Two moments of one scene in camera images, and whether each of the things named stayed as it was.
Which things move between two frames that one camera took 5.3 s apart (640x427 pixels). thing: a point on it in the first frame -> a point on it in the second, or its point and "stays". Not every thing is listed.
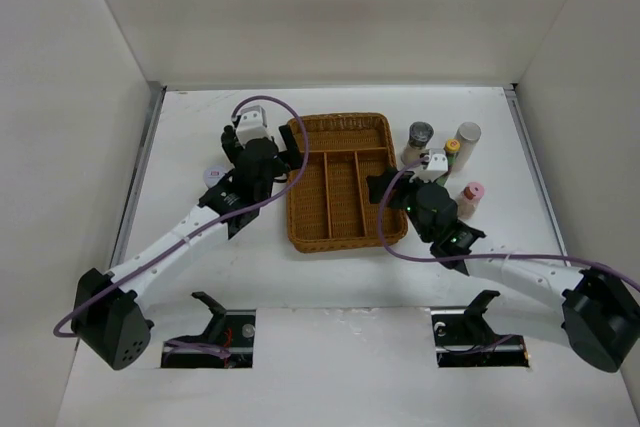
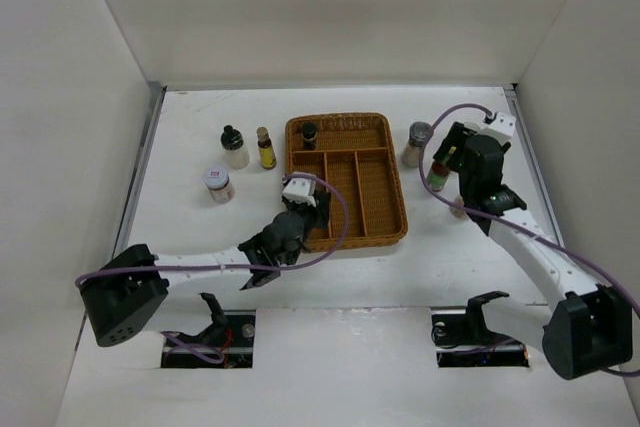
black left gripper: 292,155 -> 319,212
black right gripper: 374,182 -> 456,137
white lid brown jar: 213,175 stays
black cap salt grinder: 419,136 stays
